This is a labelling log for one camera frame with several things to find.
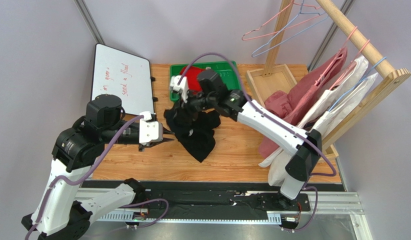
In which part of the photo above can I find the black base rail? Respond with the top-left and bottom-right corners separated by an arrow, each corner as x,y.
81,179 -> 345,221

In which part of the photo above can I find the white whiteboard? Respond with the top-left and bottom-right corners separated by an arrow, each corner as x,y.
91,43 -> 155,115

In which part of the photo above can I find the red t shirt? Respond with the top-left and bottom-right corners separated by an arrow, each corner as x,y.
185,66 -> 206,92

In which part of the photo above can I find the pink wire hanger empty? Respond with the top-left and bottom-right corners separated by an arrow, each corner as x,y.
241,0 -> 321,42

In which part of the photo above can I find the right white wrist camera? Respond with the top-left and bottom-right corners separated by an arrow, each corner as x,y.
169,75 -> 189,103

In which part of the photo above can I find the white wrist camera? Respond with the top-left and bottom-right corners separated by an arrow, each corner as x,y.
138,111 -> 164,152
169,75 -> 189,103

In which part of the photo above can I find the black t shirt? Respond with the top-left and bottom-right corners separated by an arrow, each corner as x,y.
163,107 -> 221,163

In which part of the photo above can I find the aluminium frame rail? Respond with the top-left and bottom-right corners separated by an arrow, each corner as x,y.
76,117 -> 364,239

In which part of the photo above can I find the wooden clothes rack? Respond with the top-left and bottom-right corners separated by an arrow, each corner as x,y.
246,0 -> 411,149

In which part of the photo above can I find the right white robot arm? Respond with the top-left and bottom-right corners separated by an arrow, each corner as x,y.
170,69 -> 322,200

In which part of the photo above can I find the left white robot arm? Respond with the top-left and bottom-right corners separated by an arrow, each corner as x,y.
21,94 -> 171,240

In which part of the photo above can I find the blue wire hanger empty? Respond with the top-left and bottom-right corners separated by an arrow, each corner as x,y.
251,0 -> 330,58

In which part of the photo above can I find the hanging white t shirt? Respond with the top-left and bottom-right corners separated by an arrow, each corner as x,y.
260,54 -> 369,169
260,73 -> 379,186

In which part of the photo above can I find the green plastic tray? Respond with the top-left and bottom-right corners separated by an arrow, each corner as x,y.
169,61 -> 241,102

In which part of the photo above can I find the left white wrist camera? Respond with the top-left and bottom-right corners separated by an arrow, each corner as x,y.
138,111 -> 164,152

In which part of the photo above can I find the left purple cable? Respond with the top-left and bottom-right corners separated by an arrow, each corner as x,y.
24,114 -> 171,240

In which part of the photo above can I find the hanging pink t shirt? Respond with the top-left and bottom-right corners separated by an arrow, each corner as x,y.
258,46 -> 348,160

